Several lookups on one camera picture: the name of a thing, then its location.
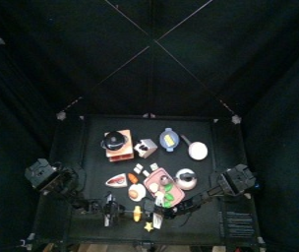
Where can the white toy knife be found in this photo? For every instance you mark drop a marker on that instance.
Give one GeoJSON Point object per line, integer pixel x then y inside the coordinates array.
{"type": "Point", "coordinates": [109, 222]}

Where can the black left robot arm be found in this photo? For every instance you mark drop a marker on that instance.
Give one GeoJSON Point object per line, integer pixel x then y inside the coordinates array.
{"type": "Point", "coordinates": [43, 174]}

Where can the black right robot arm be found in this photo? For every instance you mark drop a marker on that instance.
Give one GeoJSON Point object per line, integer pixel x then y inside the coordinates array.
{"type": "Point", "coordinates": [239, 178]}

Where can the yellow toy corn cob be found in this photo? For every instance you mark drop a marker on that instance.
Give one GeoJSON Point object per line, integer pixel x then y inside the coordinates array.
{"type": "Point", "coordinates": [137, 213]}

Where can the white oblong toy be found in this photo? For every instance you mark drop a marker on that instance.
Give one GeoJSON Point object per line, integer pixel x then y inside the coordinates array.
{"type": "Point", "coordinates": [158, 221]}

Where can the white toy vegetable stalk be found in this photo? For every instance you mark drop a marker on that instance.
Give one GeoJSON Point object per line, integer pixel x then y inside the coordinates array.
{"type": "Point", "coordinates": [160, 197]}

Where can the pink toy cutting board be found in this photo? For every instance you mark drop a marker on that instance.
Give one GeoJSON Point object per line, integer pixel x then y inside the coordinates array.
{"type": "Point", "coordinates": [178, 194]}

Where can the green toy vegetable piece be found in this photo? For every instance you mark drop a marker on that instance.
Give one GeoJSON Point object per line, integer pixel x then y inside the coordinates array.
{"type": "Point", "coordinates": [169, 188]}
{"type": "Point", "coordinates": [170, 197]}

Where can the toy fried egg plate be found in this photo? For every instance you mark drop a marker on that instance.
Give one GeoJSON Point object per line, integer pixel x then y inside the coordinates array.
{"type": "Point", "coordinates": [137, 192]}

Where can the yellow toy star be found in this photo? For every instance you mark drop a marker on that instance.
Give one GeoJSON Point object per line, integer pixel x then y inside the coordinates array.
{"type": "Point", "coordinates": [149, 226]}

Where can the white round toy food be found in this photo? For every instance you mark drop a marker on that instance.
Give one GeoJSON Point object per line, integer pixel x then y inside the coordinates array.
{"type": "Point", "coordinates": [154, 187]}

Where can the red white triangular toy slice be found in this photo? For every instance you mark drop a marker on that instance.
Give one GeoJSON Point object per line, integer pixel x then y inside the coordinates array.
{"type": "Point", "coordinates": [117, 180]}

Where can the silver pink toy kettle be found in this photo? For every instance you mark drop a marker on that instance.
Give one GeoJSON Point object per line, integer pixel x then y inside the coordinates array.
{"type": "Point", "coordinates": [186, 178]}

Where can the small pink grey toy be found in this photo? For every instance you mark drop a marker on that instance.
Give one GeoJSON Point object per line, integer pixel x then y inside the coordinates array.
{"type": "Point", "coordinates": [165, 179]}

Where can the orange toy carrot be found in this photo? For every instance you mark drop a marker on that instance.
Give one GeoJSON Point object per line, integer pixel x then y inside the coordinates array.
{"type": "Point", "coordinates": [133, 178]}

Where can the small white toy block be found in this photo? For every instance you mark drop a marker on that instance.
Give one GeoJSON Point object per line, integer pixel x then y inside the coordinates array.
{"type": "Point", "coordinates": [138, 168]}
{"type": "Point", "coordinates": [154, 166]}
{"type": "Point", "coordinates": [146, 173]}

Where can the wooden orange toy stove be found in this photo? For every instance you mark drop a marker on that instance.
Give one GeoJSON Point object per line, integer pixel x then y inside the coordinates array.
{"type": "Point", "coordinates": [125, 154]}

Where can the wooden toy toaster cube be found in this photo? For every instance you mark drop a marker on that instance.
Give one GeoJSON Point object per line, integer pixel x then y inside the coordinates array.
{"type": "Point", "coordinates": [146, 148]}

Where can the black toy pot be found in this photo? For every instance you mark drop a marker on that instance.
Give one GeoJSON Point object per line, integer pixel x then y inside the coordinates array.
{"type": "Point", "coordinates": [114, 141]}

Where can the yellow toy butter block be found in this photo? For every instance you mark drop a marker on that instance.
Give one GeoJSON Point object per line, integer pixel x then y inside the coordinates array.
{"type": "Point", "coordinates": [170, 140]}

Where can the blue toy pot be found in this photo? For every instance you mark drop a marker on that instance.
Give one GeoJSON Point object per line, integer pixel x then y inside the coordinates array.
{"type": "Point", "coordinates": [162, 139]}

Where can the metal frame foot bracket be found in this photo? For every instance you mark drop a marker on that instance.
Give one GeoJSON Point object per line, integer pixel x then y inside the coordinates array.
{"type": "Point", "coordinates": [26, 243]}

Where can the metal frame clamp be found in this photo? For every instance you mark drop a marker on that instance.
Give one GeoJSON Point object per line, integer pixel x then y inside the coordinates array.
{"type": "Point", "coordinates": [61, 115]}
{"type": "Point", "coordinates": [237, 119]}
{"type": "Point", "coordinates": [149, 115]}

